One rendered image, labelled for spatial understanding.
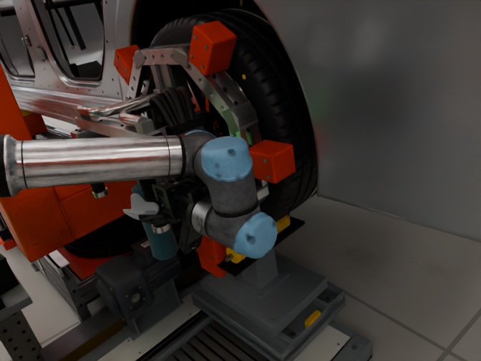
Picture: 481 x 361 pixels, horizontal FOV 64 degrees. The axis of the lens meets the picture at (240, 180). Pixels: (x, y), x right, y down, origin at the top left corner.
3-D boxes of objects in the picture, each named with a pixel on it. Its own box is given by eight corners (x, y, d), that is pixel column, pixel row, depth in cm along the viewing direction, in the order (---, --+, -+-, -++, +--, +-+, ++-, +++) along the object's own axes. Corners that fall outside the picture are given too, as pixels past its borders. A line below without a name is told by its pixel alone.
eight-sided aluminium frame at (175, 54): (278, 244, 105) (246, 37, 82) (262, 256, 102) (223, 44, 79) (170, 197, 144) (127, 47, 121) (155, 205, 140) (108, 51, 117)
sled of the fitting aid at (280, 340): (346, 307, 146) (344, 288, 142) (284, 373, 125) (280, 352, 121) (253, 261, 181) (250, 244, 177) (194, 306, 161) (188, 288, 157)
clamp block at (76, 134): (112, 140, 110) (106, 122, 108) (81, 150, 105) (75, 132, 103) (104, 137, 114) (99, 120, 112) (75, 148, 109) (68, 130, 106)
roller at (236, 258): (296, 224, 130) (294, 209, 128) (233, 271, 114) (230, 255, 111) (283, 219, 134) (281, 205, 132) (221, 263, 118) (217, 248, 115)
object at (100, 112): (168, 102, 105) (158, 63, 101) (104, 125, 94) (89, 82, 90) (137, 99, 117) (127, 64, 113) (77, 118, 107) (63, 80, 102)
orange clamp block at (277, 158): (268, 165, 96) (297, 171, 90) (247, 177, 92) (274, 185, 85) (265, 138, 93) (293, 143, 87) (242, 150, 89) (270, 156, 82)
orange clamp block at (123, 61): (152, 64, 116) (137, 43, 118) (130, 70, 112) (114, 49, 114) (149, 80, 122) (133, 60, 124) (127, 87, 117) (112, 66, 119)
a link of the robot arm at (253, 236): (277, 203, 61) (284, 246, 65) (232, 188, 69) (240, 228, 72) (242, 226, 57) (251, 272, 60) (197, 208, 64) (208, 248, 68)
